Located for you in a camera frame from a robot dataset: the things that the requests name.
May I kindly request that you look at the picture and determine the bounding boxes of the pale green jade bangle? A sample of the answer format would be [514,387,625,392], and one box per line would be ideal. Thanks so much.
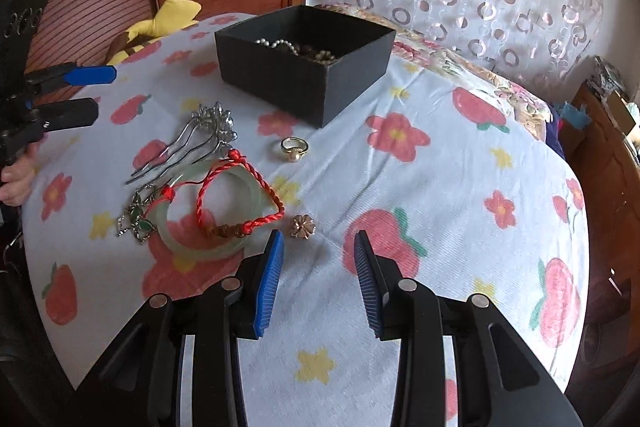
[149,160,264,262]

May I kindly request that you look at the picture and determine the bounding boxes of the beige pearl bead necklace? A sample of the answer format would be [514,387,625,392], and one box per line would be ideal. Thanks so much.
[254,37,302,56]

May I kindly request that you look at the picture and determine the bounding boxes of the gold pearl ring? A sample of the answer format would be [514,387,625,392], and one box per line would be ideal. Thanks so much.
[278,135,310,164]

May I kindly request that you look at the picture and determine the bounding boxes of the cardboard box on cabinet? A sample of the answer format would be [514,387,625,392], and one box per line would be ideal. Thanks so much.
[603,91,639,138]

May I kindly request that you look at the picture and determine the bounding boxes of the red braided cord bracelet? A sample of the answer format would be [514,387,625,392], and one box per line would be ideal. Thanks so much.
[146,148,286,241]

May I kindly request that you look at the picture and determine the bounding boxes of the yellow striped plush toy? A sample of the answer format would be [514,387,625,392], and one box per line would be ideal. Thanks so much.
[105,0,202,65]

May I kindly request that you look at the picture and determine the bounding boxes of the silver flower hair comb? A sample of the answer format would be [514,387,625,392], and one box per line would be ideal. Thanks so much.
[125,102,238,185]

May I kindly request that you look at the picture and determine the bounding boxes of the floral strawberry bed blanket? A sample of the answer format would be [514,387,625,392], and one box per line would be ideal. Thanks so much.
[24,17,589,426]

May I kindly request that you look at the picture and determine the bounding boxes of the rose gold flower brooch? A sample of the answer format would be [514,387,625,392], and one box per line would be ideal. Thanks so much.
[290,215,316,239]

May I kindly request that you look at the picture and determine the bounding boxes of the wooden sideboard cabinet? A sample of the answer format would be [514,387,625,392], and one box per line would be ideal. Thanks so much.
[560,84,639,355]

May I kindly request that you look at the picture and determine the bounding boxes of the person's left hand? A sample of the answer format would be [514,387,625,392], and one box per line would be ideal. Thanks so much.
[0,143,39,207]

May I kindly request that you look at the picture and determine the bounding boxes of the floral pillow at bedhead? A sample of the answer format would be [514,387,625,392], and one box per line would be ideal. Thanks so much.
[316,3,552,142]

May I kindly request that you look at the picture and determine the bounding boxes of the black square jewelry box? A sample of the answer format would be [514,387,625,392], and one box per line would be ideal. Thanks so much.
[215,5,396,128]

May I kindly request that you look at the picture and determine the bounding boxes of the silver green leaf pendant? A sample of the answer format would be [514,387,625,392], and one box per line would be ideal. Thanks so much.
[116,183,158,244]

